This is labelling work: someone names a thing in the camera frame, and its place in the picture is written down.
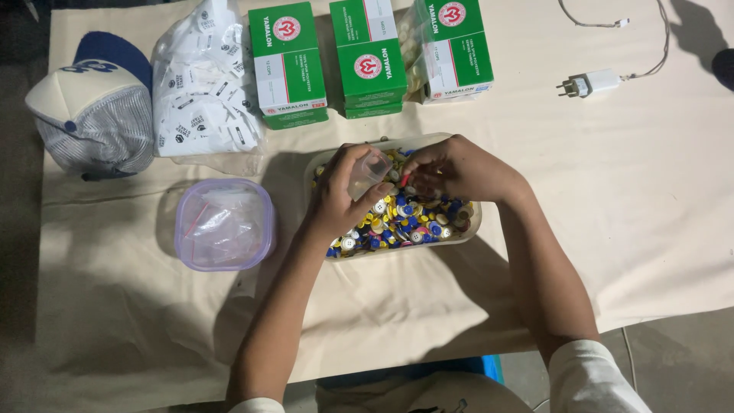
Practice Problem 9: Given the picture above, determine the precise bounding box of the person's left hand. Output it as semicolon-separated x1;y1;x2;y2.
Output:
304;143;396;243

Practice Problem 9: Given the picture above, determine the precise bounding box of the person's right hand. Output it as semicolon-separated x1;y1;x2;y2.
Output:
401;134;529;204

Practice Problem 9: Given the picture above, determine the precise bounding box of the small clear zip bag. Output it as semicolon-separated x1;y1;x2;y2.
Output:
347;148;394;202

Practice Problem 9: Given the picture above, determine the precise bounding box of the pile of colourful buttons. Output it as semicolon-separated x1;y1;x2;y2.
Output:
311;148;476;259

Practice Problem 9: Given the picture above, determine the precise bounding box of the white plastic tray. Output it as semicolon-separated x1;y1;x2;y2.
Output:
303;132;483;263

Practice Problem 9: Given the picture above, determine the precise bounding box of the green and white thread box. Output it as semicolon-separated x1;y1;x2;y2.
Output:
262;107;330;131
421;0;495;105
248;1;329;117
329;0;408;110
343;101;404;120

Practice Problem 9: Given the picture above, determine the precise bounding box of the clear bag of cream buttons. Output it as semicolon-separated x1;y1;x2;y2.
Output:
397;0;438;103

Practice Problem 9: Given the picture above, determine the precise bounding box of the beige table cloth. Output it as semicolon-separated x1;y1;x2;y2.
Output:
36;0;734;413

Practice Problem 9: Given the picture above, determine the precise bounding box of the white charger plug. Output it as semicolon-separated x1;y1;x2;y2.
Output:
555;69;624;99

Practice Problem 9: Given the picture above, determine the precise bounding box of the blue seat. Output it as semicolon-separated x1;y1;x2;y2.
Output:
317;354;506;386

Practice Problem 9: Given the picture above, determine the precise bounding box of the clear container with purple rim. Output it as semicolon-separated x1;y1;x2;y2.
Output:
174;178;277;272

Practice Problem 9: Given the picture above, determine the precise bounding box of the clear bag of white labels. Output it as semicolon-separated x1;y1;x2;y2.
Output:
151;0;267;177

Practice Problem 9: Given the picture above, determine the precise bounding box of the dark round object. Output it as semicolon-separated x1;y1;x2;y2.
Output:
711;48;734;93

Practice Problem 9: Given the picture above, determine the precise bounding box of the white and blue mesh cap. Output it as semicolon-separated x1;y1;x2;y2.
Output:
24;31;157;182

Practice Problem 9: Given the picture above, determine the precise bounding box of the white charging cable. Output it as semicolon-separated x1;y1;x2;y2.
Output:
558;0;671;81

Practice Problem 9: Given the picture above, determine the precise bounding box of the thin grey floor cable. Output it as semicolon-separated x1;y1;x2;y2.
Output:
622;326;638;393

